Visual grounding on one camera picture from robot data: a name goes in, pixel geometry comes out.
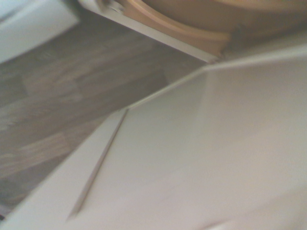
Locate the orange wooden round object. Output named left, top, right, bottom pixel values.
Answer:
left=78, top=0, right=307, bottom=64

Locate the white cabinet door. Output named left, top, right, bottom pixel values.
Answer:
left=0, top=45, right=307, bottom=230

